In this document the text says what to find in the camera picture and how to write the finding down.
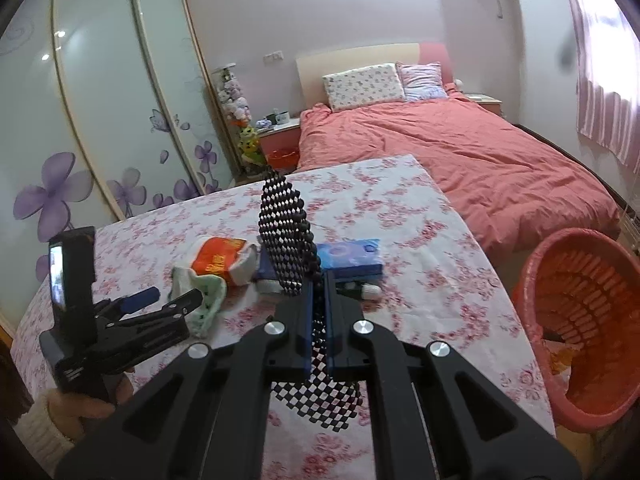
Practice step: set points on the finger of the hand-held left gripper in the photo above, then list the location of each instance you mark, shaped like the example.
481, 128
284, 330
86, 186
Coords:
160, 327
140, 299

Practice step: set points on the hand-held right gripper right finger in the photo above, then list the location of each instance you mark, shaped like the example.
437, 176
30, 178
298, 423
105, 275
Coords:
337, 335

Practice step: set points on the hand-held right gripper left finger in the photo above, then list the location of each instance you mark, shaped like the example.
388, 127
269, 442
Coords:
302, 335

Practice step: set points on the white green dotted sock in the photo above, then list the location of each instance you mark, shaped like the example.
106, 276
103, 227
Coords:
205, 310

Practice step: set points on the black white mesh cloth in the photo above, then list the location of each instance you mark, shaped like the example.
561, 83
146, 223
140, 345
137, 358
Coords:
282, 240

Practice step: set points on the red plastic laundry basket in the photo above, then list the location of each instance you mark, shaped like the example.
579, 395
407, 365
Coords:
575, 400

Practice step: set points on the person's left forearm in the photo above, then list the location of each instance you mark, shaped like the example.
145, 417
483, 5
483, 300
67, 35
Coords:
42, 435

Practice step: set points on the person's left hand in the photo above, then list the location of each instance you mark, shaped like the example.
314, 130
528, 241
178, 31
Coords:
85, 405

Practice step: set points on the small white tube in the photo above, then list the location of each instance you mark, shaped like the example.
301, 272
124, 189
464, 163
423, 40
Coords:
367, 290

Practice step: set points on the blue tissue pack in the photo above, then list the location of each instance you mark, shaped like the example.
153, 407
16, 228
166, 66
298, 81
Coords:
350, 257

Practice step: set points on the red white snack packet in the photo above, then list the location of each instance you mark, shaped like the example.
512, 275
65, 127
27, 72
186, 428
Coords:
220, 257

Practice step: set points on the table with floral cloth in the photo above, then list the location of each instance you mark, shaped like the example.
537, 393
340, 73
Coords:
400, 210

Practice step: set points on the red plastic basin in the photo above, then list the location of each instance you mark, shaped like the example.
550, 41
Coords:
282, 159

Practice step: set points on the yellow plush toy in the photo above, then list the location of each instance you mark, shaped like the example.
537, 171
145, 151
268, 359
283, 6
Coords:
250, 145

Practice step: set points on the pink white nightstand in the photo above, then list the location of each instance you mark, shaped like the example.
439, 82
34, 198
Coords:
280, 135
485, 102

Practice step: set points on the flower print sliding wardrobe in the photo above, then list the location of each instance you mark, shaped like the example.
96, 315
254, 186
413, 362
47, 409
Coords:
100, 85

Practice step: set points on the white mug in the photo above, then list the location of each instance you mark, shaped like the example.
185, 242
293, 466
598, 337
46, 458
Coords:
282, 116

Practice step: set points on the hanging plush toy bunch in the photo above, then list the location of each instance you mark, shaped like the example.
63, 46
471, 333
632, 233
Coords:
232, 97

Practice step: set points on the bed with pink duvet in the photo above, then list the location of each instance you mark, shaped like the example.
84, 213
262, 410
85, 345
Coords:
475, 160

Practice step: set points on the floral print pillow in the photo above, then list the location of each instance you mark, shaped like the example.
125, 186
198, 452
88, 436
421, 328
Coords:
362, 85

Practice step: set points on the pink striped pillow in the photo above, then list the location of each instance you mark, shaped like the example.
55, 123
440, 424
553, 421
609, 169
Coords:
422, 80

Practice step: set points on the beige pink headboard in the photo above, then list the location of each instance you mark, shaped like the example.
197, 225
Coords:
350, 57

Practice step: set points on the pink curtain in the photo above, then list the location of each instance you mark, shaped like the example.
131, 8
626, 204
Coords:
600, 110

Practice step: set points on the white wall socket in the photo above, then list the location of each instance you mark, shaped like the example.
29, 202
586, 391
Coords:
274, 57

